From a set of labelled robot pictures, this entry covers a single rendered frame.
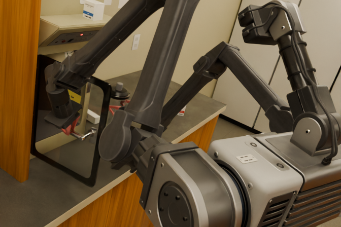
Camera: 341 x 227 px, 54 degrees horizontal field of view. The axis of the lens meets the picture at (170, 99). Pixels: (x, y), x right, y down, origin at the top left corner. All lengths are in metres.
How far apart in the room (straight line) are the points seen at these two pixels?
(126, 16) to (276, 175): 0.50
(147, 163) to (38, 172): 0.86
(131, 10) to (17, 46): 0.44
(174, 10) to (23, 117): 0.68
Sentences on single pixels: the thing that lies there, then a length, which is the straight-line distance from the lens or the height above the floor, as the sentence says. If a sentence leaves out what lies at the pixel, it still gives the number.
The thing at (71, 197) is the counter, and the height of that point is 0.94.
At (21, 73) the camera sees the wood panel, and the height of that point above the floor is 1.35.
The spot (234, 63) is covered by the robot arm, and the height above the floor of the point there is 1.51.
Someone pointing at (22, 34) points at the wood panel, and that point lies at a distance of 1.10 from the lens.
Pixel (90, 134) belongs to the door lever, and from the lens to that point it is 1.12.
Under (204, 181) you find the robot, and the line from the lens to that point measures 0.50.
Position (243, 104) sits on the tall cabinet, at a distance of 4.20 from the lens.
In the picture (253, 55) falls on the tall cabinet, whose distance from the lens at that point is 4.04.
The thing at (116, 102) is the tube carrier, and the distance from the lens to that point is 1.51.
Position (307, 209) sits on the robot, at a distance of 0.66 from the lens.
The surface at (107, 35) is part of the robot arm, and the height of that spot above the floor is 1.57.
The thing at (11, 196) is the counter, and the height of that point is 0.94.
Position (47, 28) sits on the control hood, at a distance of 1.13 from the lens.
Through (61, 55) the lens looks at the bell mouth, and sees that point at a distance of 1.34.
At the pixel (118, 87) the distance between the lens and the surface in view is 1.51.
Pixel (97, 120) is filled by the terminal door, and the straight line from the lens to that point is 1.10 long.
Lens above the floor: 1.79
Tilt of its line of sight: 23 degrees down
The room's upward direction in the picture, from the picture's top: 14 degrees clockwise
